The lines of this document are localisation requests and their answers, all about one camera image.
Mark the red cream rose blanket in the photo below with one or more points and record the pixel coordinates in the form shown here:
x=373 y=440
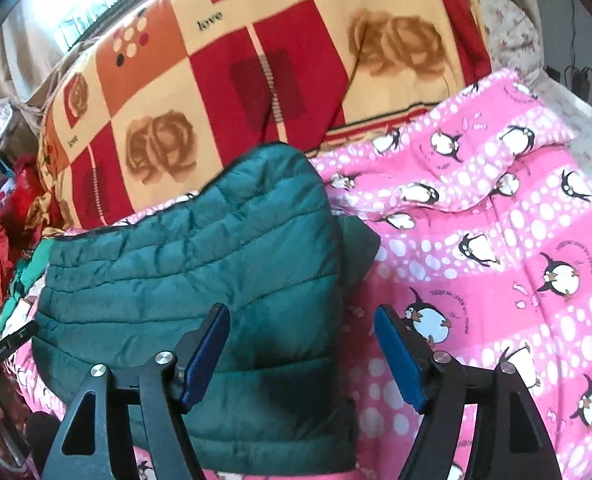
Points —
x=178 y=89

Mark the green cloth item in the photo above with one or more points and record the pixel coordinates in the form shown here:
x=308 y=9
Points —
x=27 y=272

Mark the floral white bedsheet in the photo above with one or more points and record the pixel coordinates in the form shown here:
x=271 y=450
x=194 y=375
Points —
x=549 y=44

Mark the red clothes pile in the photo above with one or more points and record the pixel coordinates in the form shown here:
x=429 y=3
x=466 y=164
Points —
x=15 y=234

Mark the beige curtain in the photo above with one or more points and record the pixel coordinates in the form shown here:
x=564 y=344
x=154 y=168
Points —
x=32 y=62

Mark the pink penguin quilt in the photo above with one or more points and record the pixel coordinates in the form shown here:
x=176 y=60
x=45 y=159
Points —
x=485 y=227

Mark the dark green puffer jacket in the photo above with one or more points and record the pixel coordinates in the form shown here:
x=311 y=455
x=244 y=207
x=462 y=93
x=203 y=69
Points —
x=262 y=239

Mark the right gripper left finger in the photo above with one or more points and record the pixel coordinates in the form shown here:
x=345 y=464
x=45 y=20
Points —
x=95 y=439

